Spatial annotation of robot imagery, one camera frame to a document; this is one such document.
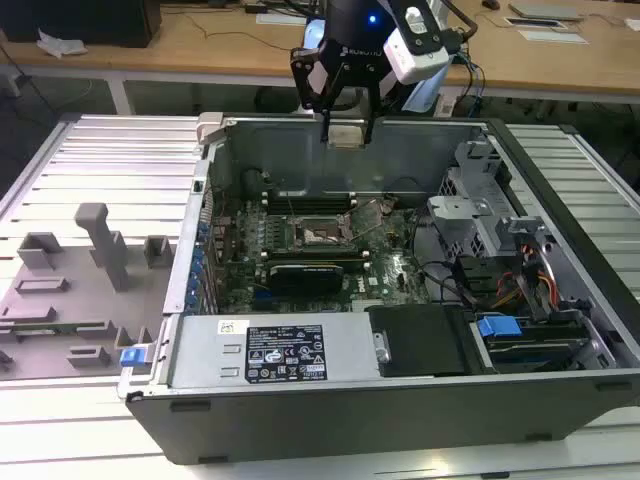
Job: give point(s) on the green RAM stick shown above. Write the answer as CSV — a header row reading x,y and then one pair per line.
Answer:
x,y
315,256

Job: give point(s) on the silver finned chipset heatsink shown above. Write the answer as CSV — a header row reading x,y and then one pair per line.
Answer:
x,y
362,306

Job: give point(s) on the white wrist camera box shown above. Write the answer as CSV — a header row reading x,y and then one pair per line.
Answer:
x,y
415,65

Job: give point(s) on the black computer box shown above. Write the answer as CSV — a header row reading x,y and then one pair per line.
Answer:
x,y
75,20

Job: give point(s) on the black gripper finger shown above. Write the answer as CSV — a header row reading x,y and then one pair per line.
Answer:
x,y
299,82
370,125

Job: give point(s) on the hard disk in blue carrier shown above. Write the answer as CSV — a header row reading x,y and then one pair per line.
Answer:
x,y
497,331

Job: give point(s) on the CPU socket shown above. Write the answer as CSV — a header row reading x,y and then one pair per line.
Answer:
x,y
315,235

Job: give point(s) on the CPU with silver top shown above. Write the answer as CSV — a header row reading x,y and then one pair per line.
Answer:
x,y
347,136

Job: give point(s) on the wooden desk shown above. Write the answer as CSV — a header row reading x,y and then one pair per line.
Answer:
x,y
150,60

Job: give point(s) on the open PC case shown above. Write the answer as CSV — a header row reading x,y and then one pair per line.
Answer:
x,y
300,425

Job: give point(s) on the silver power supply unit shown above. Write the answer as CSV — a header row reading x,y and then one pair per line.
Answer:
x,y
210,350

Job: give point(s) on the white paper sheet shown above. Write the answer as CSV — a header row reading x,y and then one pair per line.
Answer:
x,y
555,36

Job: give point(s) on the RAM slot with white latches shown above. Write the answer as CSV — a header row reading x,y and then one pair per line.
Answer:
x,y
310,191
310,202

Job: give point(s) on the crumpled white paper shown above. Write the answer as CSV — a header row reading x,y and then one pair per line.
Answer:
x,y
60,45

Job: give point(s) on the perforated metal drive cage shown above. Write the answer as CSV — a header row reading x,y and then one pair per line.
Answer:
x,y
465,175

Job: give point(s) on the graphics card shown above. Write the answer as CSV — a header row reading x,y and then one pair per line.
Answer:
x,y
305,277

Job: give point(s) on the green motherboard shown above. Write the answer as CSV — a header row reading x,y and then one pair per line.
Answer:
x,y
390,280

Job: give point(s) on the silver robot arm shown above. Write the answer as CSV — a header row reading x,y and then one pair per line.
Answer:
x,y
425,92

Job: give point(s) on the grey parts rack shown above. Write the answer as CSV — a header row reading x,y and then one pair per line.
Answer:
x,y
65,310

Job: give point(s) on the blue plastic latch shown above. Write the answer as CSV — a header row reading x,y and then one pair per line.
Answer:
x,y
131,358

